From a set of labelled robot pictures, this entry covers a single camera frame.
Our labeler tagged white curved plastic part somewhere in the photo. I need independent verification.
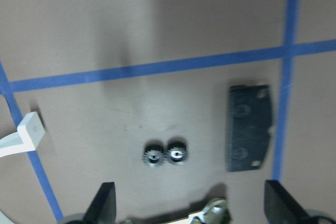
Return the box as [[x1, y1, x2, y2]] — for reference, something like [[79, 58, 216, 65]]
[[1, 111, 46, 157]]

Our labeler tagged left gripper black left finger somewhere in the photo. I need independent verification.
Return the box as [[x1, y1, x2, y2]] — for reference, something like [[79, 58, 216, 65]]
[[83, 182, 116, 223]]

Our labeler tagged dark grey brake pad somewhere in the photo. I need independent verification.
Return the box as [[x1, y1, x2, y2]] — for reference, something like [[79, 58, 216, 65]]
[[226, 85, 273, 172]]

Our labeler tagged olive green brake shoe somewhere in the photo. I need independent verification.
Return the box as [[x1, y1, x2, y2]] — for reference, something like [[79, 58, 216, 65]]
[[123, 197, 232, 224]]

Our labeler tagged black bearing gear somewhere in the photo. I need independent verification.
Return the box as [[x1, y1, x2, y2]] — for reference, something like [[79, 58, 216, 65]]
[[166, 137, 188, 165], [142, 142, 165, 168]]

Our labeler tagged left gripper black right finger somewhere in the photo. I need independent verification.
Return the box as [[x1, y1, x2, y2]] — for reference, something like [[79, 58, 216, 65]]
[[264, 180, 314, 224]]

